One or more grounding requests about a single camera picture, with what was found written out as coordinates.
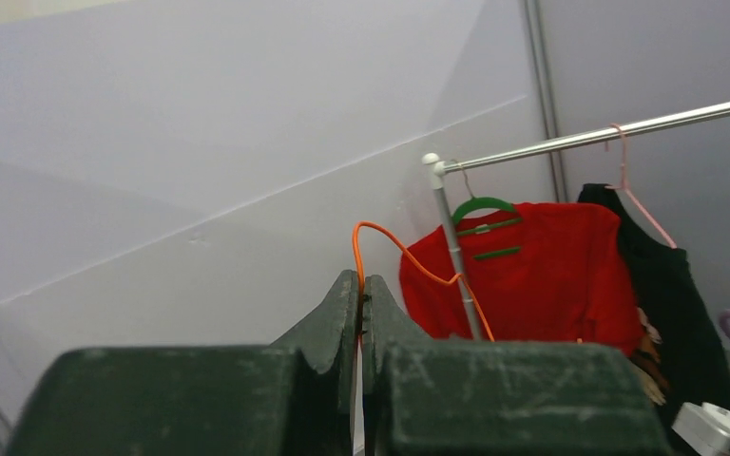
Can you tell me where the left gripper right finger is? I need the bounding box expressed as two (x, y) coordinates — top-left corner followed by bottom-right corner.
(361, 275), (671, 455)

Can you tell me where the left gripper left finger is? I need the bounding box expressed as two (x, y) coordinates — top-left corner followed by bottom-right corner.
(7, 270), (358, 455)

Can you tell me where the red t-shirt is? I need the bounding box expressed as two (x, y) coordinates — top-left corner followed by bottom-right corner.
(398, 200), (646, 357)

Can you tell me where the green clothes hanger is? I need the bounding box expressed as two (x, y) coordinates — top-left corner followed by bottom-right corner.
(451, 160), (522, 238)

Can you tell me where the metal clothes rack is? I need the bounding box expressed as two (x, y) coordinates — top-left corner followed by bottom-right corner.
(420, 92), (730, 342)

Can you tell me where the black t-shirt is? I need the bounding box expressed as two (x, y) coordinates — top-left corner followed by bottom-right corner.
(578, 183), (730, 455)

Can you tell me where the pink clothes hanger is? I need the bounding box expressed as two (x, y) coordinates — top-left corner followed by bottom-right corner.
(604, 123), (680, 251)

